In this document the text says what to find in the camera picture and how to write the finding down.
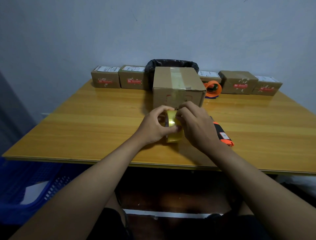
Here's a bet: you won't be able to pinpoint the person's right hand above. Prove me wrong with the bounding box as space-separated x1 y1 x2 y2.
175 101 222 154

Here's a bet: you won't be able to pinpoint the person's left hand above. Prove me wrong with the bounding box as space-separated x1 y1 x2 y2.
134 105 179 147

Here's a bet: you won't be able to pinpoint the yellow clear packing tape roll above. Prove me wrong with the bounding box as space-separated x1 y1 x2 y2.
164 110 184 143

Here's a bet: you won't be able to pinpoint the person's right forearm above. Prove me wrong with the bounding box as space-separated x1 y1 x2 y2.
204 143 316 240

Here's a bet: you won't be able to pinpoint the person's left forearm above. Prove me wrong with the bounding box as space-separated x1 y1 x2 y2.
9 135 149 240

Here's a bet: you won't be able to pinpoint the orange tape dispenser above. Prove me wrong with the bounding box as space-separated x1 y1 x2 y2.
203 80 223 99

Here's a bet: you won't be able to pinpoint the large taped cardboard box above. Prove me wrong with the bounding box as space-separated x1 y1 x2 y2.
152 66 207 111

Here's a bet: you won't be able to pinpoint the small cardboard box red label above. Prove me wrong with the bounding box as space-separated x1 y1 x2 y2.
252 76 283 96
218 70 259 95
118 65 149 90
91 65 121 89
198 71 222 84

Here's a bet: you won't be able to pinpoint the orange black handheld scanner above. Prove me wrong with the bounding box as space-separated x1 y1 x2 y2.
210 116 235 147

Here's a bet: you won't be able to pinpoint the black plastic bin bag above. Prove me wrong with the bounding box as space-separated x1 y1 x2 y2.
144 59 199 90

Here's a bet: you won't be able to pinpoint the white table crossbar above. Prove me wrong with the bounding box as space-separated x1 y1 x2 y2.
122 209 223 219

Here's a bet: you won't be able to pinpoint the person's left leg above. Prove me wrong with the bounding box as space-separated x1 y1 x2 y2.
104 192 125 215

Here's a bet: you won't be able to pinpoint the person's black shorts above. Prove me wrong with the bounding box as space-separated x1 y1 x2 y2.
88 207 272 240

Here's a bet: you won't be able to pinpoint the white paper sheet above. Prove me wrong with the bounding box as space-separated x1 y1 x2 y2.
20 181 50 206

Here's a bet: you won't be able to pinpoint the blue plastic basket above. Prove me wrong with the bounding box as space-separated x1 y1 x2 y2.
0 156 83 226

